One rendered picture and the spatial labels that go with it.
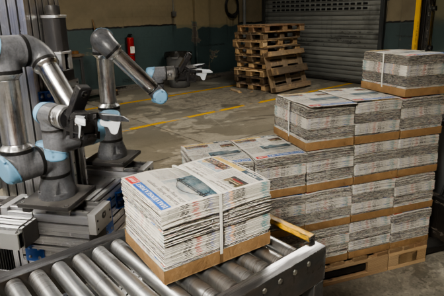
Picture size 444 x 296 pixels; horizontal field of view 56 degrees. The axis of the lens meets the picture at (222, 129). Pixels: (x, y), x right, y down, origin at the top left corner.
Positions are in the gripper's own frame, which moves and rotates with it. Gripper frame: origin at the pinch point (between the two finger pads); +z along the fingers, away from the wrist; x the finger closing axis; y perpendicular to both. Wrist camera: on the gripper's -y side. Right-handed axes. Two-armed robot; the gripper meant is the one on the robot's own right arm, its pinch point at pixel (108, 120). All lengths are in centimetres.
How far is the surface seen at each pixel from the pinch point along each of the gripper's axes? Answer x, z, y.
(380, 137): -157, 29, 17
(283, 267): -30, 43, 40
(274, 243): -41, 34, 39
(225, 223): -20.6, 28.3, 28.1
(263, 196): -33, 33, 21
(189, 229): -9.1, 24.6, 27.7
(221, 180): -25.2, 22.4, 17.3
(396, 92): -169, 32, -8
